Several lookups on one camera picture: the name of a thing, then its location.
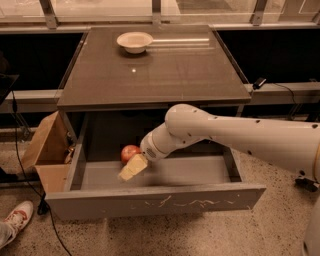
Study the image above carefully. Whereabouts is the white bowl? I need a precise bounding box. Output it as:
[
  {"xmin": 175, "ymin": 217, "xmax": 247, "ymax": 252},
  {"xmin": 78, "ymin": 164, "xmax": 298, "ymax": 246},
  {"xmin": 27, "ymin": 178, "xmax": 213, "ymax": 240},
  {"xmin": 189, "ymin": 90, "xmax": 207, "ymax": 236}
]
[{"xmin": 117, "ymin": 32, "xmax": 153, "ymax": 54}]

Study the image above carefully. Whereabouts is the black floor cable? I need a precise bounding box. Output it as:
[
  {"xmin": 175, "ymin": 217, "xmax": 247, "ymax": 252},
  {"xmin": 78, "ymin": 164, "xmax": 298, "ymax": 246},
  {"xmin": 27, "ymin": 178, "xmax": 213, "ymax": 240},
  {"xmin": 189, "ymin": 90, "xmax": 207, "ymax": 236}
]
[{"xmin": 11, "ymin": 90, "xmax": 73, "ymax": 256}]

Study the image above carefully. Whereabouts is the grey cabinet counter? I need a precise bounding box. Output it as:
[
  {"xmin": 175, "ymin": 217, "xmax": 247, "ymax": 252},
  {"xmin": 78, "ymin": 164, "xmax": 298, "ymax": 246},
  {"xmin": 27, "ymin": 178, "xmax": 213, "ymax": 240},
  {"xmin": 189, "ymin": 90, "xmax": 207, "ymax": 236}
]
[{"xmin": 57, "ymin": 25, "xmax": 251, "ymax": 138}]

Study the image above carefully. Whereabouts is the open grey top drawer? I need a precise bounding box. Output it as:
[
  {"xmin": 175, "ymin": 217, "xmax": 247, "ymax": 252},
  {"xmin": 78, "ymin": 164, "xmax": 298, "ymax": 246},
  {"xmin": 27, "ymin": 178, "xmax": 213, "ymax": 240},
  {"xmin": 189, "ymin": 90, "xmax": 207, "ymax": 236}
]
[{"xmin": 46, "ymin": 111, "xmax": 266, "ymax": 220}]

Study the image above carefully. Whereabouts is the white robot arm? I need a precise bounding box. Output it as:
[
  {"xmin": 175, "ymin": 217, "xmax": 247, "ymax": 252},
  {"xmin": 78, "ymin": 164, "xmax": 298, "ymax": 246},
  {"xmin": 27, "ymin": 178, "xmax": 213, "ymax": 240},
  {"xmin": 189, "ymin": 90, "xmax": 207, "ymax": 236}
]
[{"xmin": 119, "ymin": 104, "xmax": 320, "ymax": 191}]

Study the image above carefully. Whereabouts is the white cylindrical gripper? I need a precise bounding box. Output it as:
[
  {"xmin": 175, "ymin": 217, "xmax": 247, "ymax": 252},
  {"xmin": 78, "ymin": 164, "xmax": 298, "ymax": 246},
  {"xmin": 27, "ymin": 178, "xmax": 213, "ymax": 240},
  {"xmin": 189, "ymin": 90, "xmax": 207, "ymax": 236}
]
[{"xmin": 118, "ymin": 132, "xmax": 168, "ymax": 181}]

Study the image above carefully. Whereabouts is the small black device on ledge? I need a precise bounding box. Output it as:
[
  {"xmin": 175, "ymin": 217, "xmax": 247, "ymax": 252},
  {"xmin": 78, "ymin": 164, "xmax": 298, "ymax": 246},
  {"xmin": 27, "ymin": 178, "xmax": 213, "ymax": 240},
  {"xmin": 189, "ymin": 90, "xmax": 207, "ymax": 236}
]
[{"xmin": 252, "ymin": 77, "xmax": 266, "ymax": 90}]

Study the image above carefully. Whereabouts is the brown paper bag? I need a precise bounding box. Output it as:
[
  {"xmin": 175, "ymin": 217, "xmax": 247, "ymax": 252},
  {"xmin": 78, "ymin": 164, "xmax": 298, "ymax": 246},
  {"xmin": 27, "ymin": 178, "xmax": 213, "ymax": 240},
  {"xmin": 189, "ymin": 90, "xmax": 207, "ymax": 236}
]
[{"xmin": 21, "ymin": 111, "xmax": 72, "ymax": 193}]

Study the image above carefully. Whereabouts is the black and white shoe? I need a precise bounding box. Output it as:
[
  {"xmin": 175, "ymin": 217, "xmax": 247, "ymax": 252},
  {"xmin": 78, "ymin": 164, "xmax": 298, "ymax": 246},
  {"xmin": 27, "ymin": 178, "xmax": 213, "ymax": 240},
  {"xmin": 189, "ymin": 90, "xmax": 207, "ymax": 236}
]
[{"xmin": 295, "ymin": 177, "xmax": 319, "ymax": 192}]

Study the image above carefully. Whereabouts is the white and red sneaker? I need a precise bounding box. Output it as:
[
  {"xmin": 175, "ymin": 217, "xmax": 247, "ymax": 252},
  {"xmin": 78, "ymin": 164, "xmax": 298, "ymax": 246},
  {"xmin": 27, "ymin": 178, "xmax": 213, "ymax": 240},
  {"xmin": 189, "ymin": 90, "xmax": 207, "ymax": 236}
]
[{"xmin": 4, "ymin": 201, "xmax": 33, "ymax": 233}]

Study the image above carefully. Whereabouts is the red apple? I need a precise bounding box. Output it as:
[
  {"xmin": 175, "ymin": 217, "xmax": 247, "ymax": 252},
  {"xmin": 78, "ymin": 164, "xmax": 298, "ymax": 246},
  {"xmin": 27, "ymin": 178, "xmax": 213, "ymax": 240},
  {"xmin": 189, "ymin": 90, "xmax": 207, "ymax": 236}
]
[{"xmin": 121, "ymin": 145, "xmax": 141, "ymax": 164}]

